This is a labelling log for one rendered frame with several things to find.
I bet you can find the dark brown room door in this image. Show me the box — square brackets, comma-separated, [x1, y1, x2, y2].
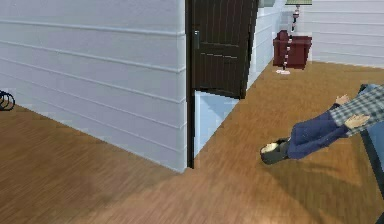
[189, 0, 261, 101]

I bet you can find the dark red armchair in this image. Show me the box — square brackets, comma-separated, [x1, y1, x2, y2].
[272, 29, 313, 71]

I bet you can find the person in plaid shirt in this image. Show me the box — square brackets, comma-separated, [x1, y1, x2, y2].
[259, 83, 384, 166]

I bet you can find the floor lamp with green shade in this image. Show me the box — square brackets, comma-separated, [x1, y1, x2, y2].
[275, 0, 314, 76]

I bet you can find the black ringed object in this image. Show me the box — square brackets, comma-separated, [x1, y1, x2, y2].
[0, 89, 17, 112]

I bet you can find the blue black-framed furniture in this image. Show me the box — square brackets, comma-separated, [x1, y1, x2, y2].
[359, 83, 384, 224]

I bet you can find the grey door handle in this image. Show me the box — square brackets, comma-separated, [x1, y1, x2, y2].
[192, 30, 201, 50]

